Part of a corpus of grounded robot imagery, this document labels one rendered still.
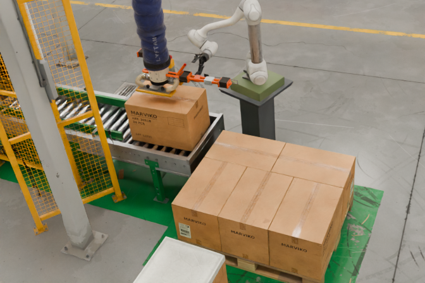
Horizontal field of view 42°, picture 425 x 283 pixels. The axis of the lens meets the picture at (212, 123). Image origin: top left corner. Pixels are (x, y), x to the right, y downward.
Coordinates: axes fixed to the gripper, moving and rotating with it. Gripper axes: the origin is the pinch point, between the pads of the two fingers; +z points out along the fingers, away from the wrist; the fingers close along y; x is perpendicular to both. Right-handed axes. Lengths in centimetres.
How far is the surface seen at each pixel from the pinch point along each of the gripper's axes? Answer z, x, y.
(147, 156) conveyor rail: 48, 32, 65
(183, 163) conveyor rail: 49, -4, 64
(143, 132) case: 33, 42, 52
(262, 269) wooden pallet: 92, -86, 118
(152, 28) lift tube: 23, 19, -47
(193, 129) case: 24, -4, 46
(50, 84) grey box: 105, 56, -41
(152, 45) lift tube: 22.9, 21.4, -31.7
